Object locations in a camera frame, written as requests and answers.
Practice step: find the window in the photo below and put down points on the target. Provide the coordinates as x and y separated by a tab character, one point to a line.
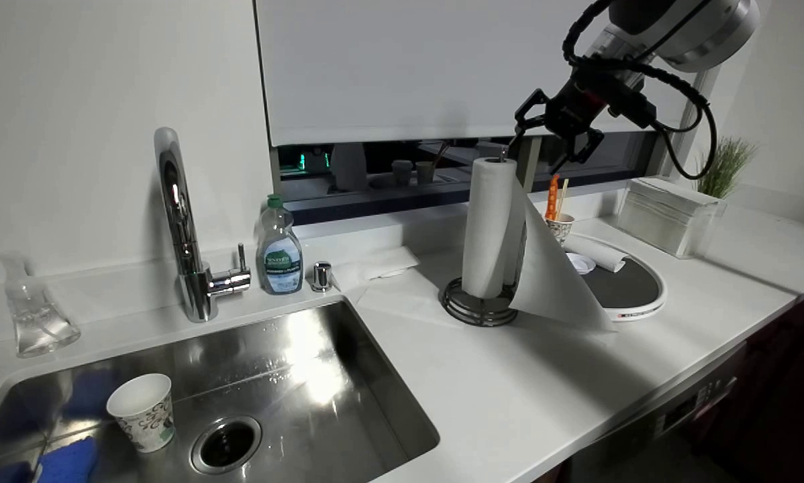
375	181

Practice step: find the small white dish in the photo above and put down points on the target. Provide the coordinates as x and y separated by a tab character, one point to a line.
580	263

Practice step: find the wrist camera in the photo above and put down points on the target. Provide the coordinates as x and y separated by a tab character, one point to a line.
633	100

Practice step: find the stainless steel sink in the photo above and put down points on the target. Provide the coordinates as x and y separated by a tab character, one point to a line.
308	376

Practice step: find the chrome tap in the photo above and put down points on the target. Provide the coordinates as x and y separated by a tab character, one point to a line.
177	215

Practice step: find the orange utensil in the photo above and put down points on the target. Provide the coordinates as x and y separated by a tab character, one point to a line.
552	194

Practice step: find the wooden stick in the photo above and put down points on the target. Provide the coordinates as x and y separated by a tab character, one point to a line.
562	198

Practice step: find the white paper towel roll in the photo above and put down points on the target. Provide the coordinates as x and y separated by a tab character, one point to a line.
486	228

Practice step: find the chrome tap lever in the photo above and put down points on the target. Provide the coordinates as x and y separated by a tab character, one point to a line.
231	280

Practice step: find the clear dish soap bottle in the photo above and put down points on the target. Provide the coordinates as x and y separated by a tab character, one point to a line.
280	258

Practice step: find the white window blind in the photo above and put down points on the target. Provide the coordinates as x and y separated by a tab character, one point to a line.
409	67

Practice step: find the white napkin dispenser box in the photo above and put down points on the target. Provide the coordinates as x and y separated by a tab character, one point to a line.
664	211

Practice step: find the dark cabinet door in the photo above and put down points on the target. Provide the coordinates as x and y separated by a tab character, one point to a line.
791	389

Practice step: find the dishwasher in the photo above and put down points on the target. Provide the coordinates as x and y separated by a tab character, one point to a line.
664	429

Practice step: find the flat white paper towel sheet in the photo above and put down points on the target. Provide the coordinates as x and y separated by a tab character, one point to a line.
402	302

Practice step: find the folded white paper towel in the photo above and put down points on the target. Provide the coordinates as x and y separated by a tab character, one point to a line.
378	265

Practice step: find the dark metal paper towel holder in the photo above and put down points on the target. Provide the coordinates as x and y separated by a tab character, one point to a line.
472	312

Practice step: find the rolled white cloth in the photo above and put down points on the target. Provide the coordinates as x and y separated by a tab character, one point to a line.
600	253

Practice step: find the patterned paper cup with utensils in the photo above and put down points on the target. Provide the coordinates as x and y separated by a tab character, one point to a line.
560	229

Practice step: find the round black tray white rim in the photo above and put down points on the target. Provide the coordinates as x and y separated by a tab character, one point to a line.
627	288

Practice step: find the potted green grass plant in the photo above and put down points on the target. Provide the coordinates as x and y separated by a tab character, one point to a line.
725	168

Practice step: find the blue sponge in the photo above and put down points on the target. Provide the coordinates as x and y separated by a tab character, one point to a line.
70	463

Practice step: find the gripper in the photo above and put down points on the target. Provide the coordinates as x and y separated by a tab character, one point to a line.
576	107

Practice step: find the chrome counter button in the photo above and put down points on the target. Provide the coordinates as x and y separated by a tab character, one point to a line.
321	276

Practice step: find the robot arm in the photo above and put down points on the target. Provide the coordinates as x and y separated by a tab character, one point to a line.
704	27

